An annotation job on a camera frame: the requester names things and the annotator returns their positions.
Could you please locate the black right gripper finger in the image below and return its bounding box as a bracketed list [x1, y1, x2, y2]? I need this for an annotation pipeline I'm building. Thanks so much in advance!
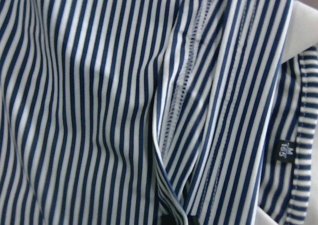
[161, 215, 199, 225]

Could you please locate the navy white striped polo shirt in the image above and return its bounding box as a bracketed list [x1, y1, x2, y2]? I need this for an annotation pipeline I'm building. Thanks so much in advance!
[0, 0, 318, 225]

